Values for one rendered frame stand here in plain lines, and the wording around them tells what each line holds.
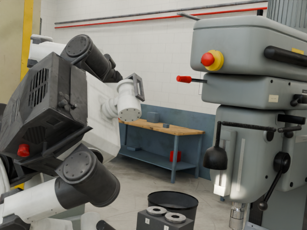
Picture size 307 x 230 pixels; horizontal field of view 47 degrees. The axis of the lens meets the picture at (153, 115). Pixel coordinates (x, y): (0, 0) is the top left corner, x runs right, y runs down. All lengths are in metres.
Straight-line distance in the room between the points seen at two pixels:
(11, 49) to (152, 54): 5.32
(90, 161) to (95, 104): 0.22
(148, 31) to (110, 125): 6.81
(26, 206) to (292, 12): 1.08
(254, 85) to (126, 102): 0.39
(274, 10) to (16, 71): 1.73
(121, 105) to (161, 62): 6.43
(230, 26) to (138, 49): 6.93
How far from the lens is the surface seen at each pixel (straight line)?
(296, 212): 1.63
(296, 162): 1.35
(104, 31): 9.01
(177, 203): 3.60
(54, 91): 0.93
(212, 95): 1.18
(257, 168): 1.17
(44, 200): 0.97
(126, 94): 1.00
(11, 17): 2.56
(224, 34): 1.06
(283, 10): 1.41
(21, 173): 1.19
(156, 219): 1.54
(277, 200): 1.66
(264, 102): 1.09
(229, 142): 1.14
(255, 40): 1.02
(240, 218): 1.30
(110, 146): 1.01
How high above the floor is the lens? 1.68
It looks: 5 degrees down
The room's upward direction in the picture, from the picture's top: 5 degrees clockwise
